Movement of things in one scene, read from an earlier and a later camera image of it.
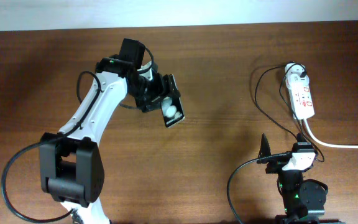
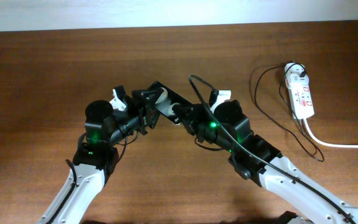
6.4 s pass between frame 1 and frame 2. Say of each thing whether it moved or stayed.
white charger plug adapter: stayed
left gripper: moved
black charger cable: moved
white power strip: stayed
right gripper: moved
